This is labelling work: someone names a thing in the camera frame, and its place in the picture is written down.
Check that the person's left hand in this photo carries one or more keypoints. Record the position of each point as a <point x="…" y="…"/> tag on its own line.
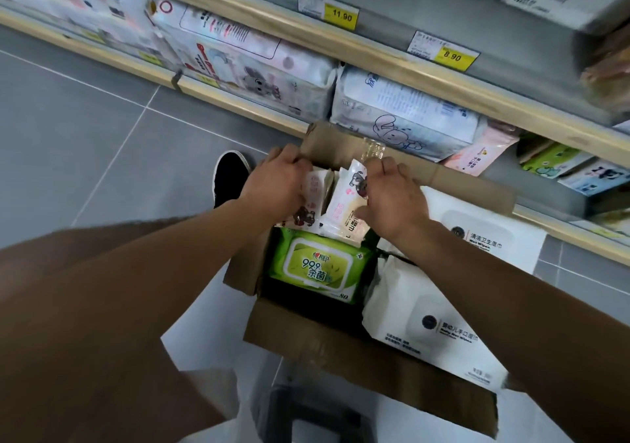
<point x="273" y="187"/>

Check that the person's right hand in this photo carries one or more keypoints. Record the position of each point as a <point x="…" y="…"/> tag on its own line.
<point x="396" y="206"/>

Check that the person's left fingers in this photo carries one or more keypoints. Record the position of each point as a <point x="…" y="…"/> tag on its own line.
<point x="295" y="160"/>

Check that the person's right fingers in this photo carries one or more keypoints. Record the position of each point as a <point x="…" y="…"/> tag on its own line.
<point x="389" y="169"/>

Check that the small pink-white wipes packet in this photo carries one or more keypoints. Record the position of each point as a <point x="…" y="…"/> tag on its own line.
<point x="315" y="196"/>

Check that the small white wipes packet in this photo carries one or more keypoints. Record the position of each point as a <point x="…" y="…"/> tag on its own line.
<point x="344" y="206"/>

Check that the person's left forearm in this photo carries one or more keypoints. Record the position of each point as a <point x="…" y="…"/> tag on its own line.
<point x="123" y="319"/>

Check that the person's right forearm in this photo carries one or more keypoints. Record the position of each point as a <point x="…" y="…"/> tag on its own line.
<point x="517" y="319"/>

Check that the clear tape strip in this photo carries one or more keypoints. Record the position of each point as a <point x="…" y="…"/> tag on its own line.
<point x="374" y="149"/>

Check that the white bunny print tissue pack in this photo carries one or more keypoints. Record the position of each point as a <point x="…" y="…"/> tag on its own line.
<point x="403" y="113"/>

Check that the black shoe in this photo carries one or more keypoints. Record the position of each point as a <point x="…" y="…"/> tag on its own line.
<point x="230" y="177"/>

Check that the wood-edged grey shelf board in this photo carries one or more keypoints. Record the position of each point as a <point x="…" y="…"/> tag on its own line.
<point x="231" y="103"/>
<point x="443" y="64"/>

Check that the pink wipes pack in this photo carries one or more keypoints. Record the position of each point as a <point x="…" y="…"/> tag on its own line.
<point x="480" y="155"/>

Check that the green wet wipes pack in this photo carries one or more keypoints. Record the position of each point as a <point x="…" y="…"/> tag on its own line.
<point x="317" y="265"/>

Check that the white mouse print tissue pack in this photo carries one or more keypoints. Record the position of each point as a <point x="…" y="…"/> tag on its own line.
<point x="246" y="59"/>

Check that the white flat-lid wipes pack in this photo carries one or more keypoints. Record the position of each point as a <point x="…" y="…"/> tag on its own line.
<point x="487" y="236"/>

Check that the white and yellow price tag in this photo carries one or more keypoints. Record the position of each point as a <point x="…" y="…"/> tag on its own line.
<point x="329" y="9"/>
<point x="443" y="51"/>

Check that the white baby wipes pack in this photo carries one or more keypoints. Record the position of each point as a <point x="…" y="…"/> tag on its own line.
<point x="428" y="324"/>

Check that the green cartoon wipes pack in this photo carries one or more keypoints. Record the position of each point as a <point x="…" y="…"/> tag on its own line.
<point x="556" y="161"/>

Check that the white trolley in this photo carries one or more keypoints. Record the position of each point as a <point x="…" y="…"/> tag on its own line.
<point x="211" y="324"/>

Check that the brown cardboard box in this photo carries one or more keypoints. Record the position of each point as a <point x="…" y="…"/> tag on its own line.
<point x="344" y="354"/>

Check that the white and blue wipes pack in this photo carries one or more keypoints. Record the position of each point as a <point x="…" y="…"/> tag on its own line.
<point x="598" y="177"/>

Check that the brown product pack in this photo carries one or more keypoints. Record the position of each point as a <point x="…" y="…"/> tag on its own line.
<point x="608" y="74"/>

